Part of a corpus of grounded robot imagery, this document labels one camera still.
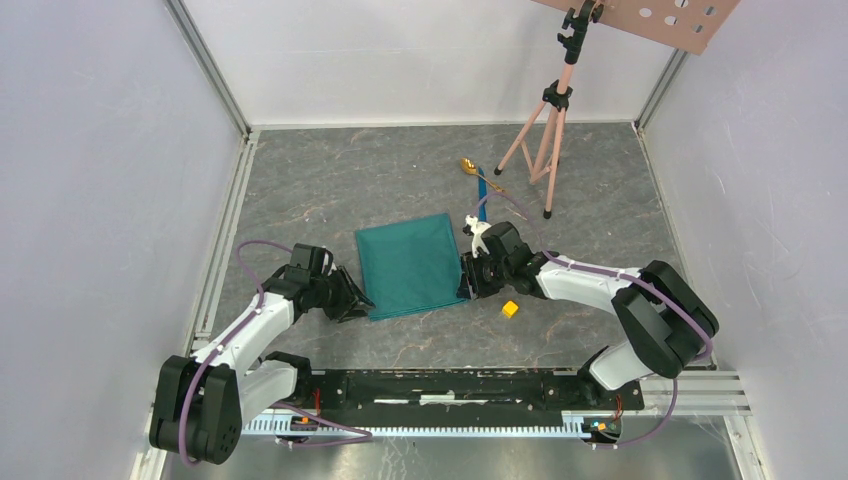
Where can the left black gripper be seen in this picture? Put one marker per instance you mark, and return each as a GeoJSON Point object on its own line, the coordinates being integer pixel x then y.
{"type": "Point", "coordinates": [351, 299]}

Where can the pink tripod stand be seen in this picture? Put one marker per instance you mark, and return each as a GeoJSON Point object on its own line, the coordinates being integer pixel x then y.
{"type": "Point", "coordinates": [556, 100]}

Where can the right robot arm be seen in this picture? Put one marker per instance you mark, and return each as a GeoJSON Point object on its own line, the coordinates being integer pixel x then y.
{"type": "Point", "coordinates": [665, 322]}

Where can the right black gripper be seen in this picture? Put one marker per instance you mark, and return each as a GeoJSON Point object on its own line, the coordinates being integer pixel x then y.
{"type": "Point", "coordinates": [470, 285]}

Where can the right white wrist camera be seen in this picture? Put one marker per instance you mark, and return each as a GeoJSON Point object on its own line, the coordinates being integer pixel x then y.
{"type": "Point", "coordinates": [475, 228]}

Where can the yellow small cube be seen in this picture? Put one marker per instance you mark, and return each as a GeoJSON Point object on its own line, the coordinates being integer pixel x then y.
{"type": "Point", "coordinates": [509, 309]}

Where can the gold metal spoon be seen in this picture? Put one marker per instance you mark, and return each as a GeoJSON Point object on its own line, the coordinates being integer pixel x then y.
{"type": "Point", "coordinates": [470, 168]}

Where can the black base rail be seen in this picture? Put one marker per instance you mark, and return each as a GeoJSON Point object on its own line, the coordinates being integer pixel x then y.
{"type": "Point", "coordinates": [458, 403]}

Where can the teal cloth napkin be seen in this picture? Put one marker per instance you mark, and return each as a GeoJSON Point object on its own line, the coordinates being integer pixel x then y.
{"type": "Point", "coordinates": [410, 267]}

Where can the pink perforated board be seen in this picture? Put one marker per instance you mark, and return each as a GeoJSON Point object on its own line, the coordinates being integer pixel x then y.
{"type": "Point", "coordinates": [683, 25]}

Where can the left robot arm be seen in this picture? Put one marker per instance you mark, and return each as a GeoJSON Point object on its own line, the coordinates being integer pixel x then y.
{"type": "Point", "coordinates": [202, 401]}

